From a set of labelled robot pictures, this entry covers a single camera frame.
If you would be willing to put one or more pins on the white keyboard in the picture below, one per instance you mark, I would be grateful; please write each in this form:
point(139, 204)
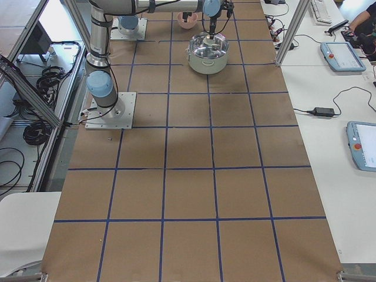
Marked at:
point(319, 13)

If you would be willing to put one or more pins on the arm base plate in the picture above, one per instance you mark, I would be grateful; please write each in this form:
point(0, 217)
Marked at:
point(120, 117)
point(119, 33)

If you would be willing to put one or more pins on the blue teach pendant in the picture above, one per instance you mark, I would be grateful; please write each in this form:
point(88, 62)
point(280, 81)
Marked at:
point(341, 57)
point(361, 141)

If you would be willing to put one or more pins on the pink bowl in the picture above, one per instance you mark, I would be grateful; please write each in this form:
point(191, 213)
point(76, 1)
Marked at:
point(188, 23)

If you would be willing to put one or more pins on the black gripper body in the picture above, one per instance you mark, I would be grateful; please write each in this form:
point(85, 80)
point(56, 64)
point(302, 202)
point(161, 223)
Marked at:
point(185, 15)
point(212, 22)

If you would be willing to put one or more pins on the pale green electric pot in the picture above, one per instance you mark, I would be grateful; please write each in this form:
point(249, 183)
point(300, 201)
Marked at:
point(207, 66)

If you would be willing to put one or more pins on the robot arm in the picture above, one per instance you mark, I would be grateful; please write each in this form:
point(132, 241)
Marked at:
point(148, 82)
point(210, 9)

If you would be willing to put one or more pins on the glass pot lid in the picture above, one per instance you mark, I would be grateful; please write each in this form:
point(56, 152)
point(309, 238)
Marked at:
point(202, 46)

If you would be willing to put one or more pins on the aluminium frame post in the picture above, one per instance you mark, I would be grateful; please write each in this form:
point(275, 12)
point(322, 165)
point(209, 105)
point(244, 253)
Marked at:
point(292, 30)

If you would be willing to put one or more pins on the black power adapter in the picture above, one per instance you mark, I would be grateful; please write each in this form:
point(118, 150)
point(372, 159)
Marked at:
point(322, 112)

